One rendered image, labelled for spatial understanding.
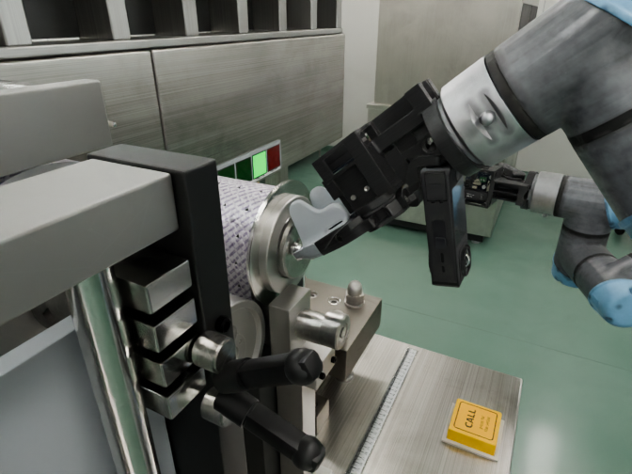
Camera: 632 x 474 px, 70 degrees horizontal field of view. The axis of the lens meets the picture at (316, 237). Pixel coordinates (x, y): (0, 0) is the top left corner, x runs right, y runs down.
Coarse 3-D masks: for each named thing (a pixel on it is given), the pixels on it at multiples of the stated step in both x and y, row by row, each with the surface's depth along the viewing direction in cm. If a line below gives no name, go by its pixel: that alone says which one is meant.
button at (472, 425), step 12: (456, 408) 72; (468, 408) 72; (480, 408) 72; (456, 420) 70; (468, 420) 70; (480, 420) 70; (492, 420) 70; (456, 432) 68; (468, 432) 68; (480, 432) 68; (492, 432) 68; (468, 444) 68; (480, 444) 67; (492, 444) 66
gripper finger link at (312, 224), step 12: (300, 204) 44; (336, 204) 42; (300, 216) 44; (312, 216) 44; (324, 216) 43; (336, 216) 42; (348, 216) 42; (300, 228) 45; (312, 228) 44; (324, 228) 43; (336, 228) 42; (312, 240) 44; (300, 252) 46; (312, 252) 44
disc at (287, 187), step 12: (288, 180) 50; (276, 192) 48; (288, 192) 50; (300, 192) 53; (264, 204) 46; (264, 216) 47; (252, 228) 46; (252, 240) 46; (252, 252) 46; (252, 264) 46; (252, 276) 47; (252, 288) 48; (264, 288) 50; (264, 300) 50
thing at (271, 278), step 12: (276, 204) 48; (288, 204) 49; (276, 216) 47; (288, 216) 49; (264, 228) 47; (276, 228) 47; (264, 240) 47; (276, 240) 48; (264, 252) 47; (264, 264) 47; (264, 276) 48; (276, 276) 50; (300, 276) 55; (276, 288) 50
